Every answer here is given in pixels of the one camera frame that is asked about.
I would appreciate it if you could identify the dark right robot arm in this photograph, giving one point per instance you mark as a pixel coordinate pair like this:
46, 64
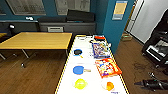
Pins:
164, 85

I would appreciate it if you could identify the orange and white game box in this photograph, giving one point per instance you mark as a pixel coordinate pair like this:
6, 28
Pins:
107, 67

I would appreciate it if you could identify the black wheeled cart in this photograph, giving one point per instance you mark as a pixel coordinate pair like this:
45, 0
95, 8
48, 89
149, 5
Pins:
158, 46

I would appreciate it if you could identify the cardboard box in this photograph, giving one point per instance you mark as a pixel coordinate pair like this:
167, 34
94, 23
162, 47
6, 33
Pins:
126, 37

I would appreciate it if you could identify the white decorated table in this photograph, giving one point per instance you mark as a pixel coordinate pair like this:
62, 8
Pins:
91, 75

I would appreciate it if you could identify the colourful game box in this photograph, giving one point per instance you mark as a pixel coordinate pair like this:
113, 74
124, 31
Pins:
100, 50

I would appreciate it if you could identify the red flat object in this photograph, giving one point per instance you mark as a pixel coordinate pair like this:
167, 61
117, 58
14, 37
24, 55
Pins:
99, 37

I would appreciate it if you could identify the wooden door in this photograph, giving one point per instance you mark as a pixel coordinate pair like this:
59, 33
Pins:
130, 16

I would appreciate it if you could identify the dark grey sofa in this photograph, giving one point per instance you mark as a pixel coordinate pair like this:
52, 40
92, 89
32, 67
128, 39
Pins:
73, 25

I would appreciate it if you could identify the interior glass window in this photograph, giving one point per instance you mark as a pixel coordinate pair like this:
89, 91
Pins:
71, 6
26, 6
2, 8

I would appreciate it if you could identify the wooden table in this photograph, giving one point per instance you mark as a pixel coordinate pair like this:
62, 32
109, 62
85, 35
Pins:
36, 40

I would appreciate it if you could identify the small white ledge object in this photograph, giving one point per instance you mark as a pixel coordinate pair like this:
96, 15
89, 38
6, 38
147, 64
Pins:
29, 18

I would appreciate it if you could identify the yellow wall sign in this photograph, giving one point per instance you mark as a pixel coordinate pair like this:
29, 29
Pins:
120, 10

